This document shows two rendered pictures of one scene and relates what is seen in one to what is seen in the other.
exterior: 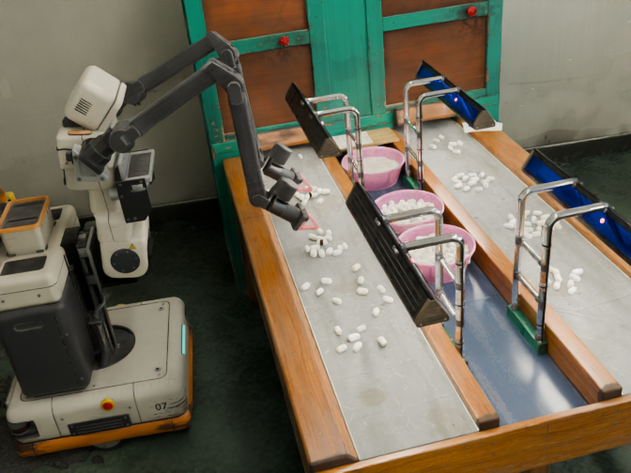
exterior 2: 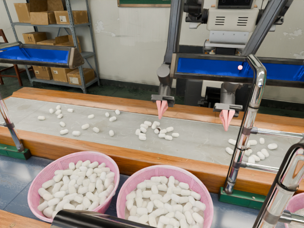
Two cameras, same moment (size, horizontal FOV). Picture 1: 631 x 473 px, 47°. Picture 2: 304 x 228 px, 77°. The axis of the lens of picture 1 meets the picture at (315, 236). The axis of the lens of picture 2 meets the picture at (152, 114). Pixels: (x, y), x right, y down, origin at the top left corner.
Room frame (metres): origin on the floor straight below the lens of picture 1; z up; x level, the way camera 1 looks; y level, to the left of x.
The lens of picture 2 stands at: (2.43, -0.68, 1.25)
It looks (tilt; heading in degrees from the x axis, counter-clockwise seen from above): 30 degrees down; 114
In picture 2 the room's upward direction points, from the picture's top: straight up
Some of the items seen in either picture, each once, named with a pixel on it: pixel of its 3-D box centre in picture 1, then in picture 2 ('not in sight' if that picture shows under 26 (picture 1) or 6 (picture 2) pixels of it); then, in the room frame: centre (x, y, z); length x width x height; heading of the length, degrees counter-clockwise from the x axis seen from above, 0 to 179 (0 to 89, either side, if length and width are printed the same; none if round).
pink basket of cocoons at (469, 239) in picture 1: (435, 255); (79, 189); (2.04, -0.40, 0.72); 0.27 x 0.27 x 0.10
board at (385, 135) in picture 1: (359, 140); not in sight; (2.97, -0.24, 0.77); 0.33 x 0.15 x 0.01; 100
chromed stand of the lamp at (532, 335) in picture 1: (557, 265); not in sight; (1.65, -0.66, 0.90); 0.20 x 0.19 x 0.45; 10
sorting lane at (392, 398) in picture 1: (330, 256); (143, 133); (2.10, -0.04, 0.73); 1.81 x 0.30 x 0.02; 10
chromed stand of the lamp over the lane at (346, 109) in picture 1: (334, 156); (263, 135); (2.54, -0.11, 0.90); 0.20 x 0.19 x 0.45; 10
